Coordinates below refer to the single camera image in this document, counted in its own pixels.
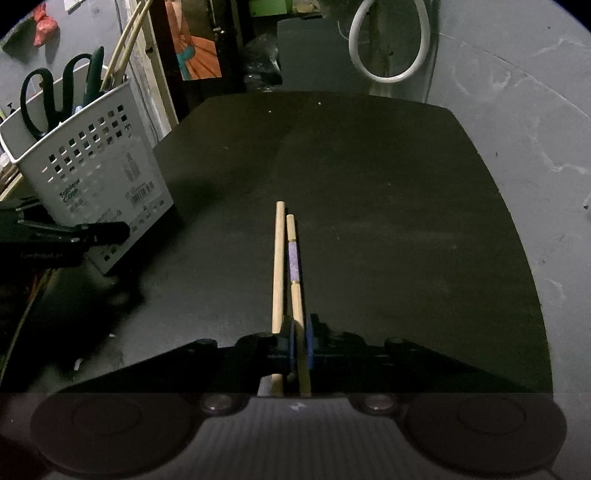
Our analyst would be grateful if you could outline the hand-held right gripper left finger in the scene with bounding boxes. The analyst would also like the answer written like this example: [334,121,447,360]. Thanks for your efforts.
[60,318,296,414]

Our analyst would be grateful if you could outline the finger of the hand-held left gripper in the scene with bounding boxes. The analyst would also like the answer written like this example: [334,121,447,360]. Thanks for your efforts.
[74,222,130,247]

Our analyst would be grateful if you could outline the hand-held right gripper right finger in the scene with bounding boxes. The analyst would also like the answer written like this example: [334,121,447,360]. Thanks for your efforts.
[305,314,536,411]

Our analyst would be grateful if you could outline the white perforated utensil basket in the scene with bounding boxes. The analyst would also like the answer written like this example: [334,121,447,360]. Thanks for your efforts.
[0,78,175,276]

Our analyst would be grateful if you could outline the plain wooden chopstick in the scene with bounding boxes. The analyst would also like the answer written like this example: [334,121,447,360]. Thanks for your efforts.
[111,0,153,86]
[271,200,286,398]

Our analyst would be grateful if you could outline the green handled scissors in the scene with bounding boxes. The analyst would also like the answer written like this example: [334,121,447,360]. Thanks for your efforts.
[21,53,93,139]

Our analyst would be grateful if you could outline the green handled knife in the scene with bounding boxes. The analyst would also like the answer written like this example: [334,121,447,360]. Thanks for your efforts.
[83,46,108,106]

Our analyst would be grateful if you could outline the dark plastic bag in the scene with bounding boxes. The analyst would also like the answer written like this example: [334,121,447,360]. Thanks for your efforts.
[240,34,283,88]

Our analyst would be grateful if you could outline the grey appliance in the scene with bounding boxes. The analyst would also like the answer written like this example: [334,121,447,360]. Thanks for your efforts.
[277,18,370,95]

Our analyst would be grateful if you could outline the green box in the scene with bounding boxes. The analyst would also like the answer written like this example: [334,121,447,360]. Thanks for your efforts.
[248,0,293,18]

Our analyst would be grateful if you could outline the pale door frame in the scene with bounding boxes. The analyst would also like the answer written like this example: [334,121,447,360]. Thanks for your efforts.
[134,0,181,139]

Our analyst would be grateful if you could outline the orange wall hook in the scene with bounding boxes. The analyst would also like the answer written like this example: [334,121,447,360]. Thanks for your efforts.
[32,4,61,47]

